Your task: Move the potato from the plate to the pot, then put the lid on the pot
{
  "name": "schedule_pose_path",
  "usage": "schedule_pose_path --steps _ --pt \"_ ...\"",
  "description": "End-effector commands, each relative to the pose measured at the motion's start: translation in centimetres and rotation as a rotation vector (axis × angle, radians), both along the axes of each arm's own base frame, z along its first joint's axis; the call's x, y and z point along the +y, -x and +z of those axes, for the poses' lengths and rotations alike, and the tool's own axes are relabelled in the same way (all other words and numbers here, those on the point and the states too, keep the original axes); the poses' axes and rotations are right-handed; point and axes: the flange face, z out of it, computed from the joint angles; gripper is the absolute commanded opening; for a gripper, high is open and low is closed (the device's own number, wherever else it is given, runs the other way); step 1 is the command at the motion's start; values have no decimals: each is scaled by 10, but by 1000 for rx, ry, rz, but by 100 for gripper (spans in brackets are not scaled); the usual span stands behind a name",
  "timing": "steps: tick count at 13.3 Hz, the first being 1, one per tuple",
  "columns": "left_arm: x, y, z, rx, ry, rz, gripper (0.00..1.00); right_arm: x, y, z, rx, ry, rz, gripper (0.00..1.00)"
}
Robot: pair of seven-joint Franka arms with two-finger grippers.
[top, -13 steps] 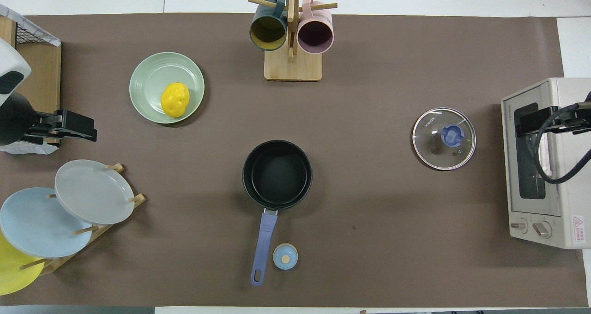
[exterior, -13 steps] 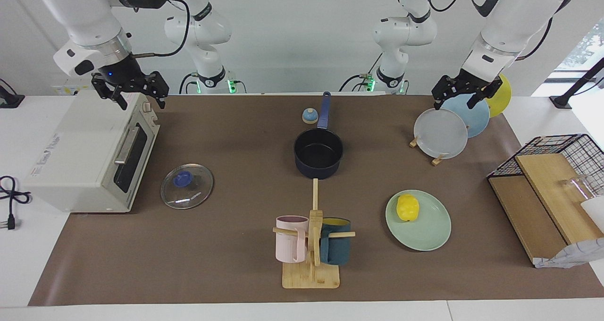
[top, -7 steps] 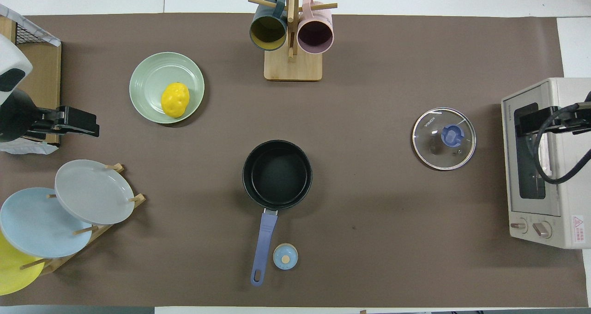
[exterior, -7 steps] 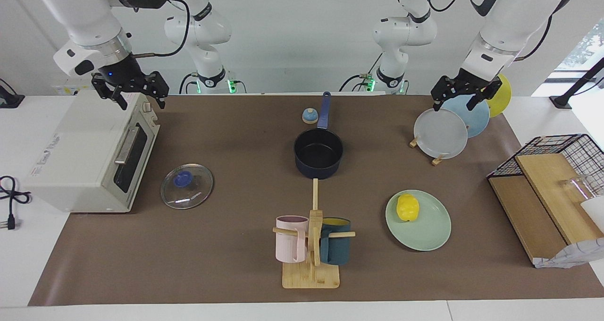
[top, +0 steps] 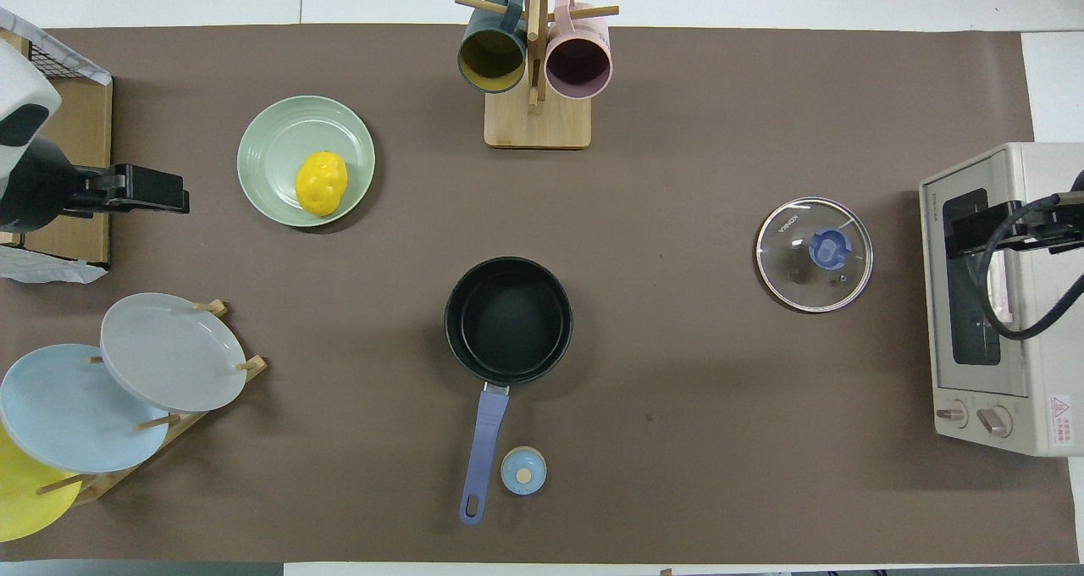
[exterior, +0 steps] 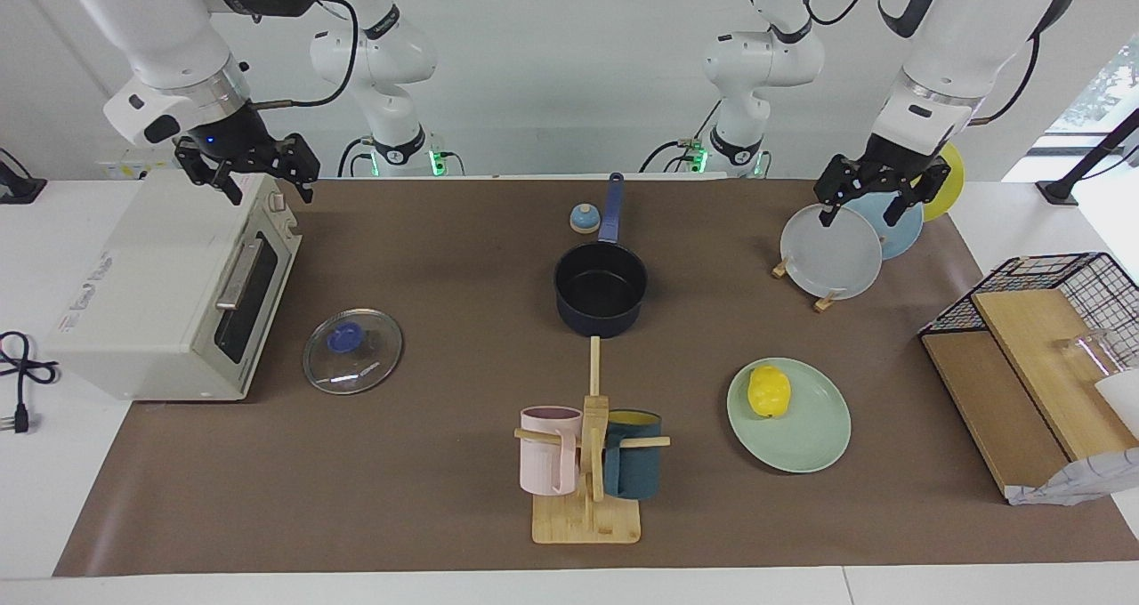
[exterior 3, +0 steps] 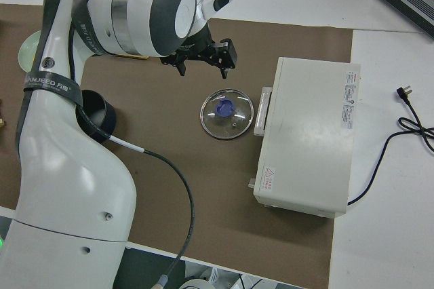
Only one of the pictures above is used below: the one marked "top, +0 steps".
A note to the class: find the beige toaster oven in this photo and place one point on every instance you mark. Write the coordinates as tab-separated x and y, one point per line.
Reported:
1042	347

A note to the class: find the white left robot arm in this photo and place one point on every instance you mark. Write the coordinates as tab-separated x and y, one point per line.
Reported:
17	76

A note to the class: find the brown table mat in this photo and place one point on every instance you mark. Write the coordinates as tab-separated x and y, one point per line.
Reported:
677	220

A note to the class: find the yellow potato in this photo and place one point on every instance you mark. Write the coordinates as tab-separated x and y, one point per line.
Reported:
322	185

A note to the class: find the wooden mug tree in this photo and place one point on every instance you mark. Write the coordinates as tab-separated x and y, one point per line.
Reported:
538	127

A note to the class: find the light wooden board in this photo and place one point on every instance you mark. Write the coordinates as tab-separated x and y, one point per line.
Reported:
13	41

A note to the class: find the light blue plate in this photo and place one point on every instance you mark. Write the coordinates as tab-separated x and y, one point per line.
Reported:
59	415

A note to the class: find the pink mug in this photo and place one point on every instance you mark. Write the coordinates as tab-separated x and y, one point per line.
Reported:
578	63

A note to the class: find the yellow plate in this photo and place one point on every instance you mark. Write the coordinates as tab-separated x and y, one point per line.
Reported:
25	500

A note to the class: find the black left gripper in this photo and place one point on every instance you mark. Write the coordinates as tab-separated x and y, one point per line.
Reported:
97	193

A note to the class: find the glass lid with blue knob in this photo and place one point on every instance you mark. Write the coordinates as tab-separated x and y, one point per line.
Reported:
788	263

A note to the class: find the white marble pattern cloth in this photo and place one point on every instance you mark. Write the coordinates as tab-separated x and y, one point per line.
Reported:
17	22
42	267

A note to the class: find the grey plate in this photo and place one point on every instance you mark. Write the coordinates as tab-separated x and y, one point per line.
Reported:
169	351

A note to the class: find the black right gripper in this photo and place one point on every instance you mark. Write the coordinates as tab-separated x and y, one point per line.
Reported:
1050	224

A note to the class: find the wooden plate rack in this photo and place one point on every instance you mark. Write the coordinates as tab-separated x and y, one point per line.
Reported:
102	484

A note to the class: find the pale green plate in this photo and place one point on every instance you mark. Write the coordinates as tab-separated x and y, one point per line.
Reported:
279	140

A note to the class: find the dark teal mug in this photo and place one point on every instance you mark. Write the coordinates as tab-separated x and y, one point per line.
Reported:
491	55

